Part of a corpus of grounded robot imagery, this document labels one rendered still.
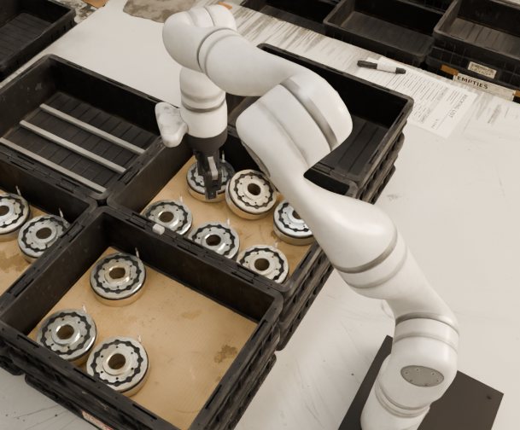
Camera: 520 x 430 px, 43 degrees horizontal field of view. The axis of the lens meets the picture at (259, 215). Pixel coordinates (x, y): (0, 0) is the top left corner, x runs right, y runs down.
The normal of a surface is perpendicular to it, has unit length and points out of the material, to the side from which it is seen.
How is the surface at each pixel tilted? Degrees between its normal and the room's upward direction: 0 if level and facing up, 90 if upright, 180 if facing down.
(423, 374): 88
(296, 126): 45
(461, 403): 1
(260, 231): 0
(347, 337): 0
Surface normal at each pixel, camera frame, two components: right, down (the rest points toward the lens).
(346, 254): -0.23, 0.75
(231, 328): 0.02, -0.64
